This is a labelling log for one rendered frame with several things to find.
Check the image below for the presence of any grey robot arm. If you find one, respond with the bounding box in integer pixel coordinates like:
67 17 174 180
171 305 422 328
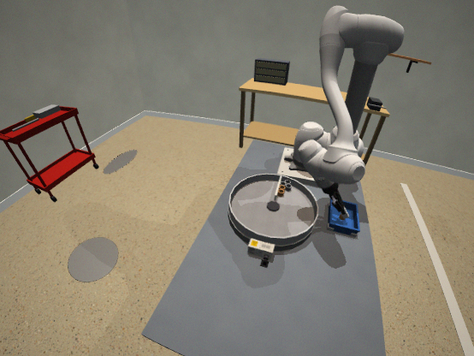
284 6 404 188

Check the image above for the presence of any blue open tray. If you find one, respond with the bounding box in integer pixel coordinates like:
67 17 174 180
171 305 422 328
327 199 360 237

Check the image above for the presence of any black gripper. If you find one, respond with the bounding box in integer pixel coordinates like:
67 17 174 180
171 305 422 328
322 183 349 219

